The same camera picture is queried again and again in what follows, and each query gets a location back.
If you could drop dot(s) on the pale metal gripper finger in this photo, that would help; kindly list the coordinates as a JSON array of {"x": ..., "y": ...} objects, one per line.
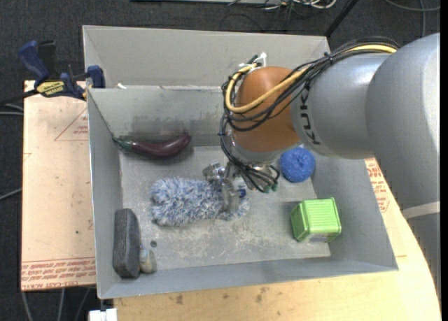
[
  {"x": 212, "y": 170},
  {"x": 231, "y": 198}
]

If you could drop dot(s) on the blue scrubber ball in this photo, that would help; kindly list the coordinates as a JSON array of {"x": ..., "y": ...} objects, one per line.
[{"x": 297, "y": 165}]

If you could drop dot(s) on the blue and white fluffy cloth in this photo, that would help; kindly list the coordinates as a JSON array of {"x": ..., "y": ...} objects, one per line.
[{"x": 185, "y": 202}]

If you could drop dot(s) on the grey metal bin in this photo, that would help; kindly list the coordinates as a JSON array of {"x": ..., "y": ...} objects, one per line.
[{"x": 217, "y": 242}]

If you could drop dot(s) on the purple toy eggplant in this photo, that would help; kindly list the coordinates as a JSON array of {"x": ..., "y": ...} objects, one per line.
[{"x": 157, "y": 147}]

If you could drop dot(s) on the green ribbed box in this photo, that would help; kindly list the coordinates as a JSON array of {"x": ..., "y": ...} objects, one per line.
[{"x": 316, "y": 220}]

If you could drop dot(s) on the small grey-beige lump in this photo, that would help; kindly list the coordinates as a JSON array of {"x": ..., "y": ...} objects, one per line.
[{"x": 148, "y": 261}]

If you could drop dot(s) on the dark grey sponge block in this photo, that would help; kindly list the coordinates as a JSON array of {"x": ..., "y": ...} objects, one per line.
[{"x": 126, "y": 242}]

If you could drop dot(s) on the brown cardboard board red print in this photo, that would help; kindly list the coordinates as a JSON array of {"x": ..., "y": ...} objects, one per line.
[{"x": 56, "y": 179}]

